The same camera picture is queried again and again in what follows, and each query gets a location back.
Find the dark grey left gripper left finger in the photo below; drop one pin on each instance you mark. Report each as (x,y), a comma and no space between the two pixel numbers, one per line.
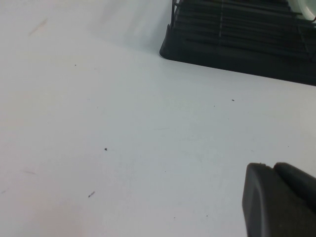
(269,209)

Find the black plastic drain tray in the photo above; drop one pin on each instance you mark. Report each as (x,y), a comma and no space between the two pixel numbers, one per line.
(222,56)

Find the light teal round plate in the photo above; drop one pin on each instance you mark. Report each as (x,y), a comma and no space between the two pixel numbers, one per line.
(306,7)

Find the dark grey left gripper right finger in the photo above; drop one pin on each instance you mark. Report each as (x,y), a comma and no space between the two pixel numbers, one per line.
(298,185)

